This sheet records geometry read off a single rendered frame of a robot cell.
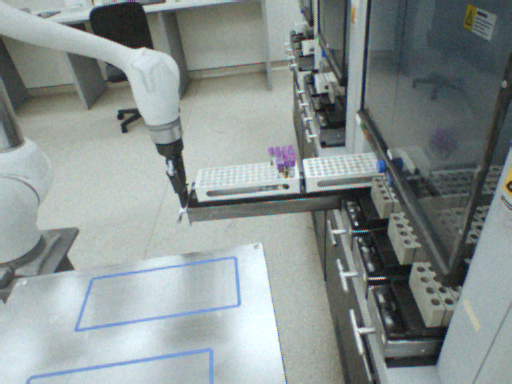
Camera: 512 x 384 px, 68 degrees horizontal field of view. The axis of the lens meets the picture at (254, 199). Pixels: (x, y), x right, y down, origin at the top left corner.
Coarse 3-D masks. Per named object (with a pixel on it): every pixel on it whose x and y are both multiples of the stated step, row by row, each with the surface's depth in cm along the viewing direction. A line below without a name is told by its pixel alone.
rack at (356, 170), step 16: (304, 160) 111; (320, 160) 111; (336, 160) 110; (352, 160) 109; (368, 160) 109; (304, 176) 110; (320, 176) 104; (336, 176) 104; (352, 176) 104; (368, 176) 109
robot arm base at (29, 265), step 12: (48, 240) 118; (36, 252) 111; (48, 252) 115; (0, 264) 106; (12, 264) 107; (24, 264) 109; (36, 264) 110; (0, 276) 105; (12, 276) 108; (24, 276) 108; (0, 288) 105
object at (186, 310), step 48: (48, 288) 88; (96, 288) 86; (144, 288) 84; (192, 288) 83; (240, 288) 81; (0, 336) 78; (48, 336) 77; (96, 336) 76; (144, 336) 74; (192, 336) 73; (240, 336) 72
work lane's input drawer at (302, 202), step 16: (192, 192) 113; (304, 192) 107; (320, 192) 106; (336, 192) 106; (352, 192) 106; (192, 208) 109; (208, 208) 108; (224, 208) 108; (240, 208) 108; (256, 208) 108; (272, 208) 108; (288, 208) 108; (304, 208) 108; (320, 208) 108; (336, 208) 108
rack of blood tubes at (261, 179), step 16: (208, 176) 111; (224, 176) 110; (240, 176) 109; (256, 176) 108; (272, 176) 108; (288, 176) 106; (208, 192) 114; (224, 192) 113; (240, 192) 112; (256, 192) 111; (272, 192) 107; (288, 192) 107
